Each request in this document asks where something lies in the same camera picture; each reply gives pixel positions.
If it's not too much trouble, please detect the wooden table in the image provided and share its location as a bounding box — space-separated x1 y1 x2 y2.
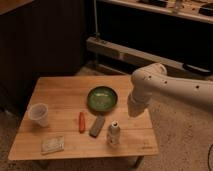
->
8 76 158 160

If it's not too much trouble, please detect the vertical metal pole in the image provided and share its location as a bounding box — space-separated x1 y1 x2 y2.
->
93 0 100 40

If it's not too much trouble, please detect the green bowl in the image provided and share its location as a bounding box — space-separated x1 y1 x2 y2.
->
87 86 118 112

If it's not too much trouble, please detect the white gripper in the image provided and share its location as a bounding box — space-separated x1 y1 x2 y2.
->
127 95 148 117

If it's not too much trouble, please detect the background shelf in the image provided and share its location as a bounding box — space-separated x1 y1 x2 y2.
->
100 0 213 24

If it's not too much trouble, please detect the white plastic bottle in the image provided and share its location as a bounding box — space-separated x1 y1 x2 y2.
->
107 121 120 146

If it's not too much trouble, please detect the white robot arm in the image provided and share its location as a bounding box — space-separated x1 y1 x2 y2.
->
127 63 213 117

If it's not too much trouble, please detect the grey metal beam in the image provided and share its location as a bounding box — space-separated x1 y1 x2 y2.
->
86 37 213 81

